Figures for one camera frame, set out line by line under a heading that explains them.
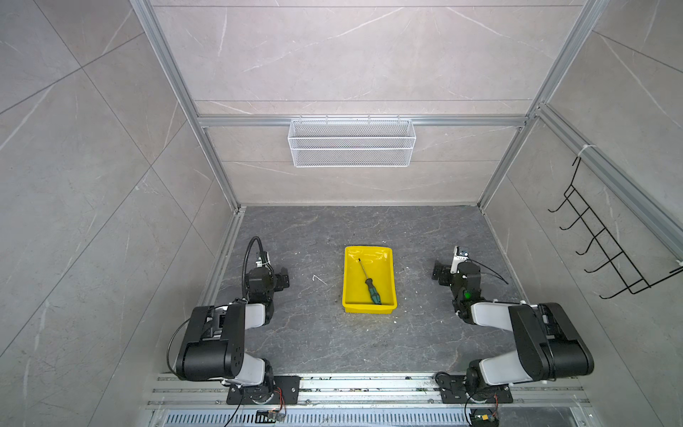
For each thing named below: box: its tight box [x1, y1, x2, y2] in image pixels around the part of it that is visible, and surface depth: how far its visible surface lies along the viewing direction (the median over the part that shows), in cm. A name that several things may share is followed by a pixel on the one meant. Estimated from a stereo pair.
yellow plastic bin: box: [342, 246, 398, 315], surface depth 96 cm
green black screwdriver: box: [357, 257, 383, 306], surface depth 92 cm
